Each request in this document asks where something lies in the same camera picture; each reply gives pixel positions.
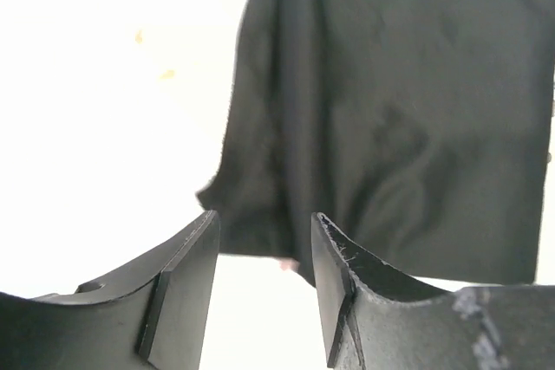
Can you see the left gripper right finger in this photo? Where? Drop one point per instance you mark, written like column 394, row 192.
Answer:
column 375, row 317

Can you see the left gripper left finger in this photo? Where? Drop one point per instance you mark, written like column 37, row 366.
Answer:
column 149, row 313

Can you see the black t shirt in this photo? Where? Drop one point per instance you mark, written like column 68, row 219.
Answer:
column 419, row 127

